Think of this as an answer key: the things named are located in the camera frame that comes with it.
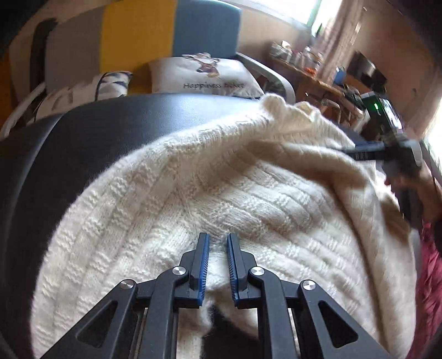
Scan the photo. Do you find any cream knit sweater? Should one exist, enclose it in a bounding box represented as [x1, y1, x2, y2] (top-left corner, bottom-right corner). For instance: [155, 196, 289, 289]
[31, 93, 420, 359]

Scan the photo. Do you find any grey yellow blue sofa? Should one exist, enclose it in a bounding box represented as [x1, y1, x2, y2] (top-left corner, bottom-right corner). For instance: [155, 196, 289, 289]
[0, 0, 296, 139]

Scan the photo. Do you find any beige curtain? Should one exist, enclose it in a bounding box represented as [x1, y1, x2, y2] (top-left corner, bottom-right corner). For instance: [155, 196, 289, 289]
[311, 0, 363, 80]

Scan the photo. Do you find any person's right hand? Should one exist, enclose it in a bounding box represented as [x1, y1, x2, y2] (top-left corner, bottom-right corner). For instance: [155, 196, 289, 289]
[384, 170, 442, 222]

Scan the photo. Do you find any cluttered wooden desk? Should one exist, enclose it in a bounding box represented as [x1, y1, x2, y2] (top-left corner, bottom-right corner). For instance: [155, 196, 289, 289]
[267, 41, 367, 121]

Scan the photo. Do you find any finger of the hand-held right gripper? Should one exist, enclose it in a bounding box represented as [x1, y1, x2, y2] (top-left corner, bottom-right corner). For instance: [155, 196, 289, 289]
[340, 140, 387, 162]

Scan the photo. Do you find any black monitor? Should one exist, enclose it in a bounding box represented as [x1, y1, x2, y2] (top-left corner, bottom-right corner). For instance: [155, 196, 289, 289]
[347, 51, 387, 92]

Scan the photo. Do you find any white blue patterned pillow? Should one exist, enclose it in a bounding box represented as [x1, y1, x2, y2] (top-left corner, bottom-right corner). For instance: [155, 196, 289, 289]
[26, 71, 133, 125]

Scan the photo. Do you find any grey printed pillow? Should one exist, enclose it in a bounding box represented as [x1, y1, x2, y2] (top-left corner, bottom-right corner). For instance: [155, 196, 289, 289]
[148, 52, 265, 101]

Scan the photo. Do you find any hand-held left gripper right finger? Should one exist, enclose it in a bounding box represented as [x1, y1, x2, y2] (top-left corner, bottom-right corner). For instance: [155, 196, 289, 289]
[226, 234, 394, 359]

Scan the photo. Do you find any pink cloth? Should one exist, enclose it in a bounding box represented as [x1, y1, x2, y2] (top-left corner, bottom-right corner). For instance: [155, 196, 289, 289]
[411, 221, 442, 359]

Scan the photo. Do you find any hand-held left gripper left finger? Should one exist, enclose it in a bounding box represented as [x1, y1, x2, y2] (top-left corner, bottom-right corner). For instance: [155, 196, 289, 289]
[40, 233, 210, 359]

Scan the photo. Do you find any bright window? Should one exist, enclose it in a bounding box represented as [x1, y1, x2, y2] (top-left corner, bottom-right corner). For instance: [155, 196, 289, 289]
[304, 0, 342, 35]

